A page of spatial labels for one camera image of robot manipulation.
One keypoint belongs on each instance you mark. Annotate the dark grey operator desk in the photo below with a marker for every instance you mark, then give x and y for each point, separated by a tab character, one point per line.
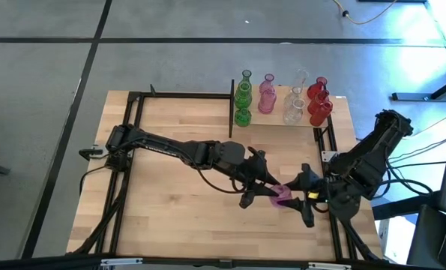
425	232

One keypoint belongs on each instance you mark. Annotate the large pink ribbed glass vase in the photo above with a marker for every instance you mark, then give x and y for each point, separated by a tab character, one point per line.
280	195

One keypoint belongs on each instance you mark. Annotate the clear faceted glass vase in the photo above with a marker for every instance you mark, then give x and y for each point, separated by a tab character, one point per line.
300	77

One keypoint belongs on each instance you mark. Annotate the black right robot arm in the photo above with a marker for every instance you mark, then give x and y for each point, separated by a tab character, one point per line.
369	161

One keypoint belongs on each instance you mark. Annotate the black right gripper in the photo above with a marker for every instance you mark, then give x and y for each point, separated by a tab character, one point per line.
322	189

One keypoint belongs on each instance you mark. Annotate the clear bulbous textured vase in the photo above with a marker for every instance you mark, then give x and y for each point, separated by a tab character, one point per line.
294	114

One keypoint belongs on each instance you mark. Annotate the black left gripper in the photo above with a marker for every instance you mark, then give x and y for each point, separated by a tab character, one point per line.
247	165

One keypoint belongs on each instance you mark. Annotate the small red flared vase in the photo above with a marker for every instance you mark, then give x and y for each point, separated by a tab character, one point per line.
315	89

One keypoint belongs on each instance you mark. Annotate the black aluminium table frame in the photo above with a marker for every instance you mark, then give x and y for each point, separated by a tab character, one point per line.
170	263

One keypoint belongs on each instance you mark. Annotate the clear conical glass vase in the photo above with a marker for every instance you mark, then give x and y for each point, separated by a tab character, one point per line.
294	95

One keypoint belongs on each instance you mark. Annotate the small pink ribbed glass vase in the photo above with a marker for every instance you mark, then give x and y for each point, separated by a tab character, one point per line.
267	103

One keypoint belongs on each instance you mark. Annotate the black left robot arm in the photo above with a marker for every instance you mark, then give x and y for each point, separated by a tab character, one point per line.
162	148

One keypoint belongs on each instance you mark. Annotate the pink narrow-neck glass vase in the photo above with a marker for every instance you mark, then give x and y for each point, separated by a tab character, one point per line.
267	85

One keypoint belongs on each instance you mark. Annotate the green faceted glass vase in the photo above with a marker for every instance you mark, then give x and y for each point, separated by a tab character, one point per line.
246	75

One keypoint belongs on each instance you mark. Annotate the white label sticker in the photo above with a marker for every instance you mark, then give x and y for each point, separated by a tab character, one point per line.
340	97

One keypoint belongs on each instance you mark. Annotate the red plastic vase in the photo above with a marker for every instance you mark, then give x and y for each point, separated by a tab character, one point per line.
320	116

